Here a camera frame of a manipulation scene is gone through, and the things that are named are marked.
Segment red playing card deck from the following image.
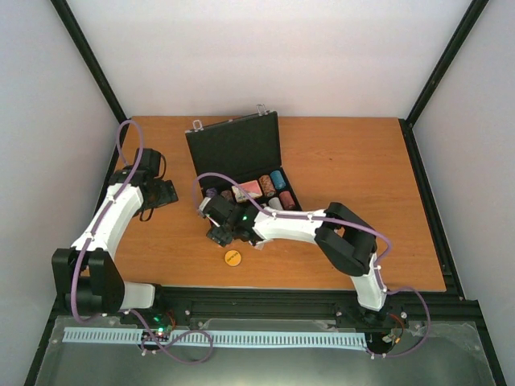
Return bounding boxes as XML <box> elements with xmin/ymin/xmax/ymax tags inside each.
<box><xmin>232</xmin><ymin>179</ymin><xmax>262</xmax><ymax>203</ymax></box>

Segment right controller board wires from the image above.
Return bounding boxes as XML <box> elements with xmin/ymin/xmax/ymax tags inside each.
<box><xmin>368</xmin><ymin>311</ymin><xmax>408</xmax><ymax>355</ymax></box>

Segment blue poker chip stack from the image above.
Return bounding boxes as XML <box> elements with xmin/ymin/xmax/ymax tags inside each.
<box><xmin>270</xmin><ymin>170</ymin><xmax>286</xmax><ymax>191</ymax></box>

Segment red poker chip stack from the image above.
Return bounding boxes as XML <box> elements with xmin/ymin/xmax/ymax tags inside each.
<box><xmin>278</xmin><ymin>191</ymin><xmax>296</xmax><ymax>211</ymax></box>

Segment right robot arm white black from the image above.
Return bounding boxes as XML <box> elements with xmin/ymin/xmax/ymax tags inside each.
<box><xmin>198</xmin><ymin>195</ymin><xmax>386</xmax><ymax>312</ymax></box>

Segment yellow dealer button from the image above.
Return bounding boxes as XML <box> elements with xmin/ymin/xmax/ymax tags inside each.
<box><xmin>224</xmin><ymin>249</ymin><xmax>242</xmax><ymax>267</ymax></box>

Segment white poker chip stack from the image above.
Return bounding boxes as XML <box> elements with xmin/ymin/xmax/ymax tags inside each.
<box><xmin>268</xmin><ymin>197</ymin><xmax>283</xmax><ymax>211</ymax></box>

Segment black aluminium frame rail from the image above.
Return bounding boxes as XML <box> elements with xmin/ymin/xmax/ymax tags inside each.
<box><xmin>47</xmin><ymin>116</ymin><xmax>484</xmax><ymax>335</ymax></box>

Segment light blue slotted cable duct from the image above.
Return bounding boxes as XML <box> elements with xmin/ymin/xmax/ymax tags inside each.
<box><xmin>62</xmin><ymin>327</ymin><xmax>366</xmax><ymax>351</ymax></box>

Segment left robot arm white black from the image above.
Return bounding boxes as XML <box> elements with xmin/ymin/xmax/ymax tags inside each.
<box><xmin>51</xmin><ymin>148</ymin><xmax>178</xmax><ymax>324</ymax></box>

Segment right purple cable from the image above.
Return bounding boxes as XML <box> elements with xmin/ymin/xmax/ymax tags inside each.
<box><xmin>192</xmin><ymin>172</ymin><xmax>431</xmax><ymax>359</ymax></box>

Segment black poker set case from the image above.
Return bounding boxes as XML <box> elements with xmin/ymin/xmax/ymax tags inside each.
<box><xmin>185</xmin><ymin>108</ymin><xmax>302</xmax><ymax>211</ymax></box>

